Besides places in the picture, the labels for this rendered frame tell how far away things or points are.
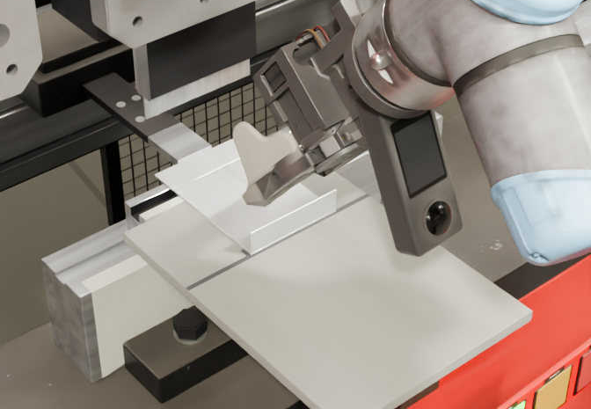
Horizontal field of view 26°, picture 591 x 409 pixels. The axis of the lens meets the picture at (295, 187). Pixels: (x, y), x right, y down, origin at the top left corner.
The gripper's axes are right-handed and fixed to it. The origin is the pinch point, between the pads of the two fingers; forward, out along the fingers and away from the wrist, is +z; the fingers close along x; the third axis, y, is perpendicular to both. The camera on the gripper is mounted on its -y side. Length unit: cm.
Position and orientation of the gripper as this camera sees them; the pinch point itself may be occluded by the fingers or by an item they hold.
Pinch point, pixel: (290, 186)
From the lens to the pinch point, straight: 97.1
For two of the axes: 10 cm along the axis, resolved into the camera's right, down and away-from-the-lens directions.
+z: -4.1, 3.1, 8.6
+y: -4.9, -8.7, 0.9
